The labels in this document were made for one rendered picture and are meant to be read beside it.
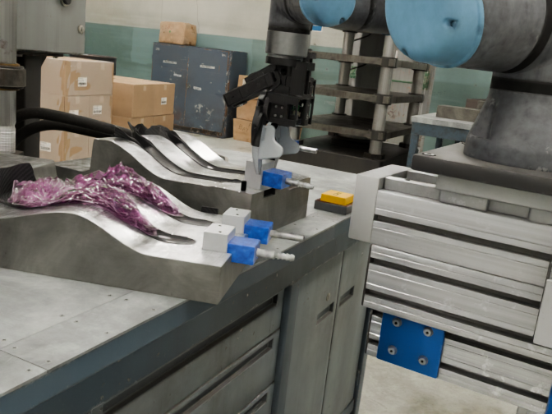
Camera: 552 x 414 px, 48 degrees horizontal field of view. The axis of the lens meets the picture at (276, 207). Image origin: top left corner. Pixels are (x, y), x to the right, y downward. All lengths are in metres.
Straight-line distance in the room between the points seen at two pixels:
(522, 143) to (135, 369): 0.58
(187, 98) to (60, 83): 3.64
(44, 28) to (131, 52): 7.79
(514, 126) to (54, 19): 1.42
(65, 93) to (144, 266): 4.16
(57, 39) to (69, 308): 1.20
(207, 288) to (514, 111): 0.45
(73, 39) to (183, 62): 6.53
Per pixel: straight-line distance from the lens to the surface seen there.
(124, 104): 5.81
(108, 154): 1.30
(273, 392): 1.43
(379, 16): 1.07
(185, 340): 1.00
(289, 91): 1.12
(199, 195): 1.18
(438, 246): 0.82
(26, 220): 0.93
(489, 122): 0.81
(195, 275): 0.85
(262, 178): 1.16
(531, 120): 0.78
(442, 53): 0.70
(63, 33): 1.94
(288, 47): 1.10
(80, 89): 5.10
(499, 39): 0.72
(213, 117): 8.22
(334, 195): 1.44
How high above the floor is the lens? 1.14
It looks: 14 degrees down
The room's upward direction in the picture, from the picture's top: 6 degrees clockwise
